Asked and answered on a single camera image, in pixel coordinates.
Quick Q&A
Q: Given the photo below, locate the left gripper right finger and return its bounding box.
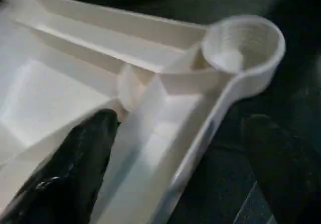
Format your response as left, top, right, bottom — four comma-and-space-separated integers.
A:
242, 113, 321, 224

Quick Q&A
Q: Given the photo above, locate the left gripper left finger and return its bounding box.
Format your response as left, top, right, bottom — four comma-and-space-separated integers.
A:
0, 108, 119, 224

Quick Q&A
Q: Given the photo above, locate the white plastic table top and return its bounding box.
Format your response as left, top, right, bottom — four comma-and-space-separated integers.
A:
0, 0, 286, 224

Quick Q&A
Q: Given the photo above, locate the black mat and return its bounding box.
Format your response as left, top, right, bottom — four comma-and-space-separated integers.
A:
42, 0, 321, 224

